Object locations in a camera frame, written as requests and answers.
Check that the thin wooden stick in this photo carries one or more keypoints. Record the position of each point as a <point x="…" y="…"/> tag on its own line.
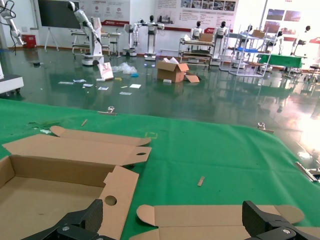
<point x="84" y="122"/>

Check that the white metal workbench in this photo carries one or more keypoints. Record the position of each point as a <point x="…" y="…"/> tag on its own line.
<point x="80" y="32"/>

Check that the white machine base on casters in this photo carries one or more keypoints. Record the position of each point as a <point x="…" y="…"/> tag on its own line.
<point x="10" y="83"/>

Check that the white tube frame rack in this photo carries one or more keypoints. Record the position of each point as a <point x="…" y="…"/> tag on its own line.
<point x="243" y="50"/>

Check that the small white box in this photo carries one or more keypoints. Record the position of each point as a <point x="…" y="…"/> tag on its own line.
<point x="100" y="79"/>
<point x="167" y="81"/>

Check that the wall information poster board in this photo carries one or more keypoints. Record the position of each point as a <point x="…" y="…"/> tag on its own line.
<point x="200" y="12"/>

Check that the white robot on wheeled base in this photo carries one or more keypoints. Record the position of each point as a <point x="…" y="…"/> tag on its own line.
<point x="131" y="37"/>

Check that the flat brown cardboard piece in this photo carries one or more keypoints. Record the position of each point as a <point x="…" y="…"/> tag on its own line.
<point x="193" y="78"/>

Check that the clear crumpled plastic bag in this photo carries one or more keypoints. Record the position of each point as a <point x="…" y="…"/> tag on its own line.
<point x="125" y="68"/>

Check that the white packing paper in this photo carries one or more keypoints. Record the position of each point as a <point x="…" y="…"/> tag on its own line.
<point x="171" y="60"/>

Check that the small brown cardboard box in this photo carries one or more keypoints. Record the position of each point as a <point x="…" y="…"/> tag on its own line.
<point x="258" y="33"/>
<point x="206" y="37"/>

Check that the red box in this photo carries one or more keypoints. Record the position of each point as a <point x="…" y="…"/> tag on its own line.
<point x="29" y="42"/>

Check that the blue crumpled cloth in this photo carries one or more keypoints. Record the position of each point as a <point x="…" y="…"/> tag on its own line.
<point x="134" y="75"/>

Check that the metal shelf cart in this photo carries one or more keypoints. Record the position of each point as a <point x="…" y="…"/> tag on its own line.
<point x="195" y="53"/>

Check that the black display on stand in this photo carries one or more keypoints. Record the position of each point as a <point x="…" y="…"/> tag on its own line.
<point x="60" y="13"/>

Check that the silver binder clip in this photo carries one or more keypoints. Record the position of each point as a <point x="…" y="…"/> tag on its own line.
<point x="306" y="172"/>
<point x="107" y="113"/>
<point x="265" y="129"/>

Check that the black round stool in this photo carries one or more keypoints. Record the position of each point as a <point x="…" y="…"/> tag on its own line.
<point x="114" y="47"/>

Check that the white foam sheet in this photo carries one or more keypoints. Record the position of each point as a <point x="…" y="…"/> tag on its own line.
<point x="135" y="86"/>

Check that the humanoid robot with outstretched arms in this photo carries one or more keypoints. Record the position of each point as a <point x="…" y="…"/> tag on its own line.
<point x="151" y="30"/>

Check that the large open shipping carton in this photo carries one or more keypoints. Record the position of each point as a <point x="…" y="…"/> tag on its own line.
<point x="170" y="72"/>

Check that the white paper leaflet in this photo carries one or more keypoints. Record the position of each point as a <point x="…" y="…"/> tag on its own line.
<point x="66" y="82"/>
<point x="103" y="88"/>
<point x="87" y="85"/>
<point x="125" y="93"/>
<point x="79" y="80"/>

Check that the green felt table cloth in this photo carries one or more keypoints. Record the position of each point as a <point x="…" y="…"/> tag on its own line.
<point x="200" y="150"/>

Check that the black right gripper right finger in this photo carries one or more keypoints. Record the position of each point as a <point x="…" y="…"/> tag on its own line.
<point x="252" y="220"/>

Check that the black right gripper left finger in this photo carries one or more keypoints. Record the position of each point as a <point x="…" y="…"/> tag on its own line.
<point x="92" y="217"/>

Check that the white red paper bag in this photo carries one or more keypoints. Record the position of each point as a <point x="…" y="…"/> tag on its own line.
<point x="105" y="71"/>

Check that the white jointed robot arm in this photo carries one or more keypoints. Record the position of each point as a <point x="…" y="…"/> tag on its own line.
<point x="13" y="30"/>

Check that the open brown cardboard box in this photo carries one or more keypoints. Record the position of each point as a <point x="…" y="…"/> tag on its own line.
<point x="200" y="217"/>
<point x="50" y="200"/>

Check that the table with green cover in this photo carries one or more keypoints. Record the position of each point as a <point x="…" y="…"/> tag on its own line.
<point x="282" y="60"/>

